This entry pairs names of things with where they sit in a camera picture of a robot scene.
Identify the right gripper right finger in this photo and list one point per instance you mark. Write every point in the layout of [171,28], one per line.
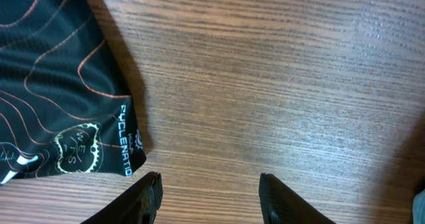
[281,205]

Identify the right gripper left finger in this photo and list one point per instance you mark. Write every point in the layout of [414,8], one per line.
[136,205]

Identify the black orange-patterned cycling jersey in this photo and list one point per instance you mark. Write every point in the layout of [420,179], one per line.
[65,104]

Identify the grey mesh garment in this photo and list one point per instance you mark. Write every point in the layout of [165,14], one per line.
[418,208]

